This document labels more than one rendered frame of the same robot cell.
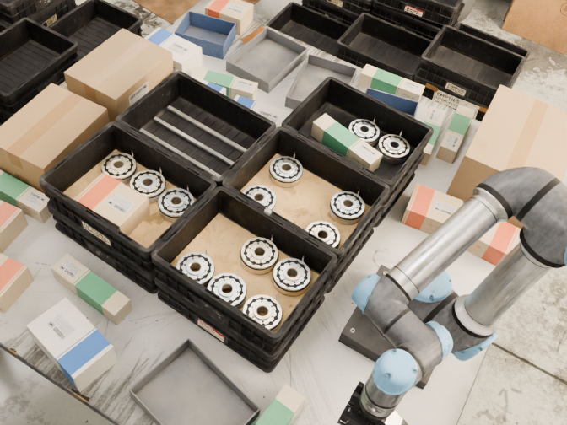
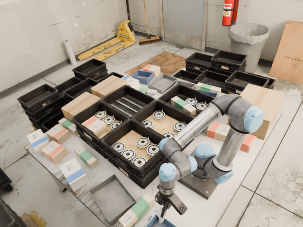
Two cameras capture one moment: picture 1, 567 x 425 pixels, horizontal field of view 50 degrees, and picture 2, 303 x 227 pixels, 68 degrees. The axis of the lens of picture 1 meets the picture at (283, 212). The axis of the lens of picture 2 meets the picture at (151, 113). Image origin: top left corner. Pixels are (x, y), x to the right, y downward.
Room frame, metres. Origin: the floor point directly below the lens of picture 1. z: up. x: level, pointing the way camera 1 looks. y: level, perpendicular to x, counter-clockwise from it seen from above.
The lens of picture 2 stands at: (-0.10, -0.43, 2.07)
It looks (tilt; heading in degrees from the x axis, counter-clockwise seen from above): 40 degrees down; 21
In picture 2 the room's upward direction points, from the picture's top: 7 degrees counter-clockwise
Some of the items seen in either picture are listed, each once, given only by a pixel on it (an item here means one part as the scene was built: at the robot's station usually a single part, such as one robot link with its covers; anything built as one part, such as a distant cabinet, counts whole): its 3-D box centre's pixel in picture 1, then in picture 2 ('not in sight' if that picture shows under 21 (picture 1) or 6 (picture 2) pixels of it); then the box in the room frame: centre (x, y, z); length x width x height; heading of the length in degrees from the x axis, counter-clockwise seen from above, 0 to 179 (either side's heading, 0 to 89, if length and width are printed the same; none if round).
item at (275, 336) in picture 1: (245, 258); (135, 142); (0.86, 0.08, 0.92); 0.40 x 0.30 x 0.02; 63
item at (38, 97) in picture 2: not in sight; (44, 108); (1.64, 1.68, 0.37); 0.40 x 0.30 x 0.45; 157
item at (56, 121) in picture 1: (52, 141); (83, 109); (1.27, 0.76, 0.78); 0.30 x 0.22 x 0.16; 160
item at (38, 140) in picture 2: not in sight; (39, 141); (0.85, 0.96, 0.75); 0.20 x 0.12 x 0.09; 56
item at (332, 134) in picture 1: (345, 144); (183, 106); (1.38, -0.16, 0.86); 0.24 x 0.06 x 0.06; 54
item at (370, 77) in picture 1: (391, 85); (208, 88); (1.86, -0.33, 0.73); 0.24 x 0.06 x 0.06; 71
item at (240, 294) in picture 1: (226, 289); (128, 154); (0.79, 0.12, 0.86); 0.10 x 0.10 x 0.01
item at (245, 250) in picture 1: (259, 252); (143, 142); (0.92, 0.05, 0.86); 0.10 x 0.10 x 0.01
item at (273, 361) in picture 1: (242, 288); (137, 156); (0.86, 0.08, 0.76); 0.40 x 0.30 x 0.12; 63
